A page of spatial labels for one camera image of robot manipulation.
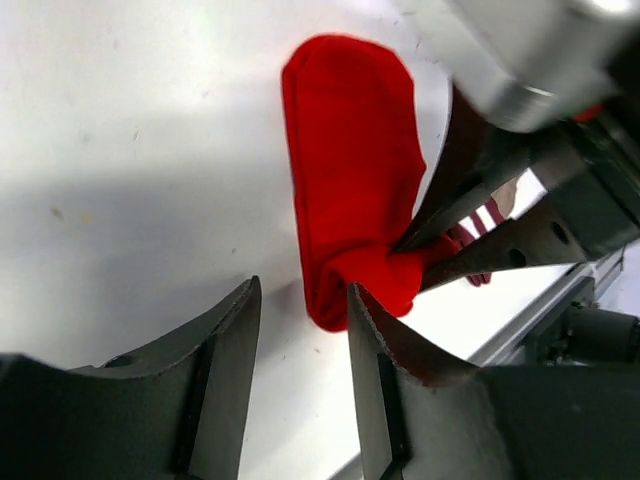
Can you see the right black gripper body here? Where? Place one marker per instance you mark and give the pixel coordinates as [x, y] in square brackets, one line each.
[590, 171]

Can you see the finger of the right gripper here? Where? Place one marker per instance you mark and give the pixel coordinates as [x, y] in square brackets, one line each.
[477, 159]
[539, 237]

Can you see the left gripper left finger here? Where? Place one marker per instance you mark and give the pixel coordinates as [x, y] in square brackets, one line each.
[176, 405]

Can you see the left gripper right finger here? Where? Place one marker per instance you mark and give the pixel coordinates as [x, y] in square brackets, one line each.
[401, 382]

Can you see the red christmas sock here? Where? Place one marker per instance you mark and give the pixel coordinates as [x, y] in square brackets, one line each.
[356, 167]

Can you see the brown striped sock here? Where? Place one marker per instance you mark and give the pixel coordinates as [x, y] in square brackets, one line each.
[499, 207]

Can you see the aluminium frame rail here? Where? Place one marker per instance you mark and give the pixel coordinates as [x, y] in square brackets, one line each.
[556, 394]

